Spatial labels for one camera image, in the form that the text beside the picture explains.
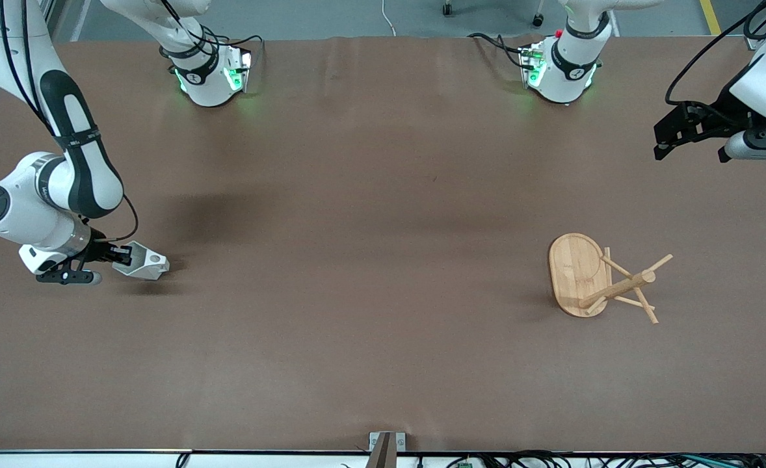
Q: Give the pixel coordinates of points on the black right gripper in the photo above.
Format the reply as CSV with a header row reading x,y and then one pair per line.
x,y
96,249

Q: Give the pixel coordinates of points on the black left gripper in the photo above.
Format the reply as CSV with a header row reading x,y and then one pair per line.
x,y
724,110

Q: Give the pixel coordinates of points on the white hexagonal cup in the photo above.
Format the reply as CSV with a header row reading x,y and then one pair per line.
x,y
145,263

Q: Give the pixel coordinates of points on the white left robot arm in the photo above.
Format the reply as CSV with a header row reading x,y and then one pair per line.
x,y
568,75

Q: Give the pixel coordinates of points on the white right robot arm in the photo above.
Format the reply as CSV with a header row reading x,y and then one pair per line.
x,y
15,208

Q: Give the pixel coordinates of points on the wooden cup rack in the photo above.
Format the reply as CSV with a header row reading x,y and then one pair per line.
x,y
575,270

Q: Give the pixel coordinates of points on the brown table cover sheet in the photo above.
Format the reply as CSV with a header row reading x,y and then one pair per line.
x,y
383,260

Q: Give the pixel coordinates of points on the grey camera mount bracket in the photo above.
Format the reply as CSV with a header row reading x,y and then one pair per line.
x,y
374,442

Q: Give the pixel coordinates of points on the dark camera support post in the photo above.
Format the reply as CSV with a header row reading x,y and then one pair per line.
x,y
383,456

